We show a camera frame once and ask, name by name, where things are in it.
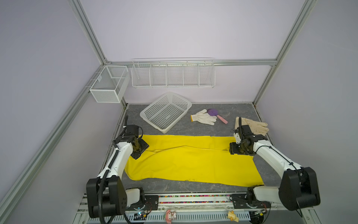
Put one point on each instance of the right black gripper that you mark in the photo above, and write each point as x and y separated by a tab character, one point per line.
232	150

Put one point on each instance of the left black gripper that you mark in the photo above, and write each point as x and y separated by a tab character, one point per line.
144	146

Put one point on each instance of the yellow trousers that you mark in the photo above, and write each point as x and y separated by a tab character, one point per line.
204	159

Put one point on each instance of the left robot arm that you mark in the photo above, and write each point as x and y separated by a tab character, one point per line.
106	194

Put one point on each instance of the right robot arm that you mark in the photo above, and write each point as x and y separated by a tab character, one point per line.
299	185

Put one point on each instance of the beige leather glove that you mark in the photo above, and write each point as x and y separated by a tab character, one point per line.
255	126

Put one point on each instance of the white plastic laundry basket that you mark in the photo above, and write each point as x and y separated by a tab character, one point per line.
166	111

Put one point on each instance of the purple and pink brush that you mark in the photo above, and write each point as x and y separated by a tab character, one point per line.
214	112

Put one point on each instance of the white knit glove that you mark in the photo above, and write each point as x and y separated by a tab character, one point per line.
203	117

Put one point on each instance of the yellow duck toy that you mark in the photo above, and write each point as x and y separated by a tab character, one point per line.
232	216

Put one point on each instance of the pink plush toy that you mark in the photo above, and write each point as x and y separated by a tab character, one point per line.
170	216

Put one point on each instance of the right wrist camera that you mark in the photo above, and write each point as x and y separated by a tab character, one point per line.
237	137

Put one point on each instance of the white mesh wall box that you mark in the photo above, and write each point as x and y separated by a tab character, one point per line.
110	84

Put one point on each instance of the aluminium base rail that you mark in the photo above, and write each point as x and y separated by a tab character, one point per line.
201	201

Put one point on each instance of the white wire wall shelf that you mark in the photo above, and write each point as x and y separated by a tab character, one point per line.
173	73

